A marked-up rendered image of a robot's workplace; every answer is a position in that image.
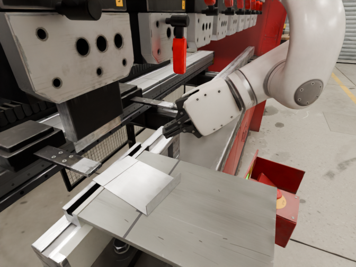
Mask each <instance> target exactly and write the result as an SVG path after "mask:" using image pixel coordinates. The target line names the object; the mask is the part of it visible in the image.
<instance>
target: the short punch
mask: <svg viewBox="0 0 356 267"><path fill-rule="evenodd" d="M56 107H57V110H58V113H59V116H60V119H61V122H62V124H63V128H64V131H65V134H66V137H67V139H68V140H70V141H72V142H73V145H74V148H75V152H76V153H78V152H80V151H81V150H82V149H84V148H85V147H87V146H88V145H90V144H91V143H93V142H94V141H96V140H97V139H99V138H100V137H102V136H103V135H105V134H106V133H108V132H109V131H111V130H112V129H114V128H115V127H117V126H118V125H120V124H121V119H120V115H122V114H123V107H122V100H121V93H120V86H119V80H117V81H115V82H112V83H110V84H107V85H104V86H102V87H99V88H97V89H95V90H92V91H90V92H87V93H85V94H82V95H80V96H77V97H75V98H72V99H70V100H67V101H65V102H62V103H56Z"/></svg>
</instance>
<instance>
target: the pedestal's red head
mask: <svg viewBox="0 0 356 267"><path fill-rule="evenodd" d="M258 152H259V150H258V149H257V151H256V153H255V155H254V157H253V159H252V161H251V163H250V165H249V167H248V169H247V171H246V174H245V176H244V179H245V178H246V177H247V175H248V173H249V171H250V169H251V166H252V164H253V162H254V160H255V157H256V155H257V153H258ZM305 172H306V171H303V170H300V169H297V168H294V167H291V166H288V165H284V164H281V163H277V162H274V161H271V160H268V159H265V158H262V157H257V160H256V163H255V166H254V168H253V170H252V173H251V178H249V180H251V181H255V182H259V183H262V184H266V185H270V186H274V187H276V188H277V189H278V190H280V191H281V193H282V195H283V196H284V198H285V200H286V205H285V207H283V208H281V209H276V222H275V244H277V245H279V246H281V247H283V248H286V246H287V243H288V241H289V239H290V237H291V235H292V233H293V231H294V229H295V227H296V224H297V219H298V210H299V201H300V197H299V196H297V195H296V193H297V191H298V188H299V186H300V184H301V181H302V178H303V177H304V174H305Z"/></svg>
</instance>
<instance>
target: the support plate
mask: <svg viewBox="0 0 356 267"><path fill-rule="evenodd" d="M136 159H137V160H139V161H141V162H143V163H145V164H147V165H149V166H151V167H153V168H155V169H157V170H159V171H161V172H163V173H165V174H167V175H168V174H169V172H170V171H171V169H172V168H173V167H174V165H175V164H176V163H177V161H178V159H174V158H170V157H167V156H163V155H160V154H156V153H152V152H148V151H146V150H145V151H143V152H142V153H141V154H140V155H139V156H138V157H137V158H136ZM180 172H181V182H180V183H179V184H178V185H177V186H176V187H175V189H174V190H173V191H172V192H171V193H170V194H169V195H168V196H167V197H166V198H165V199H164V200H163V201H162V202H161V203H160V204H159V205H158V206H157V207H156V208H155V209H154V211H153V212H152V213H151V214H150V215H149V216H146V215H145V214H142V215H141V217H140V218H139V219H138V221H137V222H136V224H135V225H134V226H133V228H132V230H131V231H130V232H129V234H128V235H127V237H126V238H125V239H124V238H122V237H123V236H124V234H125V233H126V232H127V230H128V229H129V228H130V226H131V225H132V223H133V222H134V221H135V219H136V218H137V217H138V215H139V214H140V213H139V212H136V208H134V207H133V206H131V205H130V204H128V203H126V202H125V201H123V200H122V199H120V198H119V197H117V196H116V195H114V194H113V193H111V192H110V191H108V190H107V189H104V190H103V191H102V192H101V193H100V194H99V195H98V196H97V197H96V198H95V199H94V200H93V201H92V202H91V203H90V204H89V205H88V206H87V207H86V208H85V209H84V210H83V211H82V212H81V213H80V214H79V215H78V218H79V220H80V221H82V222H84V223H86V224H88V225H90V226H93V227H95V228H97V229H99V230H101V231H103V232H105V233H107V234H109V235H111V236H113V237H115V238H117V239H119V240H121V241H123V242H125V243H127V244H129V245H131V246H133V247H135V248H137V249H139V250H141V251H143V252H145V253H147V254H149V255H151V256H153V257H155V258H157V259H159V260H161V261H163V262H166V263H168V264H170V265H172V266H174V267H274V247H275V222H276V208H277V188H276V187H273V186H270V185H266V184H262V183H259V182H255V181H251V180H248V179H244V178H242V177H238V176H234V175H230V174H227V173H223V172H220V171H216V170H212V169H209V168H206V167H202V166H199V165H195V164H191V163H188V162H184V161H180V162H179V163H178V164H177V166H176V168H175V169H174V170H173V172H172V173H171V174H170V176H171V177H173V178H175V177H176V176H177V175H178V174H179V173H180Z"/></svg>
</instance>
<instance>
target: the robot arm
mask: <svg viewBox="0 0 356 267"><path fill-rule="evenodd" d="M278 1H279V2H280V3H281V4H282V5H283V6H284V8H285V10H286V12H287V15H288V20H289V30H290V37H289V40H288V41H286V42H284V43H283V44H281V45H279V46H277V47H276V48H274V49H272V50H270V51H269V52H267V53H265V54H263V55H262V56H260V57H258V58H256V59H255V60H253V61H252V62H250V63H248V64H246V65H245V66H243V67H241V68H240V69H238V70H236V71H234V72H233V73H231V74H229V75H227V76H226V79H227V80H226V79H225V80H224V79H223V78H222V77H220V78H217V79H214V80H212V81H209V82H207V83H204V84H202V85H200V86H198V87H196V88H194V89H192V90H190V91H188V92H186V93H185V94H183V95H182V98H181V99H178V100H176V101H175V103H176V106H177V110H178V112H177V115H176V117H175V119H174V120H172V121H171V122H169V123H167V124H165V125H164V127H163V128H162V134H163V136H165V138H166V139H169V138H170V137H171V138H172V137H174V136H176V135H178V134H180V133H181V132H183V133H186V132H188V133H192V134H194V135H195V136H196V137H197V138H201V137H202V136H206V135H209V134H211V133H213V132H215V131H216V130H218V129H220V128H221V127H223V126H225V125H226V124H228V123H229V122H231V121H232V120H233V119H234V118H236V117H237V116H238V115H239V114H240V111H241V110H242V108H243V109H244V110H248V109H250V108H252V107H253V106H255V105H257V104H259V103H261V102H263V101H265V100H267V99H270V98H274V99H275V100H276V101H278V102H279V103H280V104H282V105H284V106H285V107H287V108H290V109H295V110H300V109H304V108H307V107H309V106H310V105H312V104H313V103H314V102H315V101H316V100H317V99H318V98H319V97H320V95H321V94H322V92H323V91H324V89H325V87H326V85H327V83H328V81H329V79H330V77H331V74H332V72H333V69H334V67H335V64H336V62H337V59H338V57H339V54H340V51H341V48H342V45H343V41H344V37H345V28H346V19H345V10H344V6H343V3H342V0H278ZM183 106H184V109H183ZM189 118H190V119H191V120H189V121H187V119H189ZM185 121H186V122H185Z"/></svg>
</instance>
